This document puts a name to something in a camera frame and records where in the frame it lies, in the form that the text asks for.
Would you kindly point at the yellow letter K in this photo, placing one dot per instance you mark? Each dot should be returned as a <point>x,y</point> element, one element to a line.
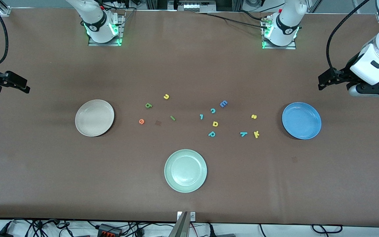
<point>256,134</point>

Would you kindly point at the green letter g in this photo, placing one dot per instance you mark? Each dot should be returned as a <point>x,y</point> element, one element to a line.
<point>148,105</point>

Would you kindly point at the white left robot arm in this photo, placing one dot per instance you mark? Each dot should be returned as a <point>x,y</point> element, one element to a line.
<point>286,19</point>

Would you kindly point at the blue plate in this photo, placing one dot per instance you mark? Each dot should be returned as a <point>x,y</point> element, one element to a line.
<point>301,128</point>

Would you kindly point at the aluminium corner profile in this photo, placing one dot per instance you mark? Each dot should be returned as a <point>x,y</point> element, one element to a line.
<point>4,11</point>

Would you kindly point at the beige brown plate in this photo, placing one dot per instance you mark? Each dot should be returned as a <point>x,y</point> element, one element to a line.
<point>94,123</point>

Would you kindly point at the blue letter E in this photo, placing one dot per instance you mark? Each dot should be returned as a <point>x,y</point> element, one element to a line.
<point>223,104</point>

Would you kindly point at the teal letter P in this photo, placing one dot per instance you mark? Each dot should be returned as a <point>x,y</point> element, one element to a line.
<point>210,135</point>

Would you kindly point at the pale green plate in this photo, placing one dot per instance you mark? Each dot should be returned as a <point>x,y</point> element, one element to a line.
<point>185,171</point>

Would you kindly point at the black orange power strip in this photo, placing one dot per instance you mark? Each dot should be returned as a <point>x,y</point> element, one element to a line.
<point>109,230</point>

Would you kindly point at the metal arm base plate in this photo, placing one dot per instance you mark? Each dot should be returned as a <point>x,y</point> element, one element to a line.
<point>105,44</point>
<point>280,47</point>

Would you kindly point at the aluminium frame structure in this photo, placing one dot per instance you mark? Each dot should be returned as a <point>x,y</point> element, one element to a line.
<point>192,6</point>

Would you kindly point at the white mounting bracket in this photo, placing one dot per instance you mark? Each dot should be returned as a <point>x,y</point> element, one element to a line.
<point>192,216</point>

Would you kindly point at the grey metal post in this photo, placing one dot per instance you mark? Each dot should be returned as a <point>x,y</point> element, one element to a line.
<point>180,227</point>

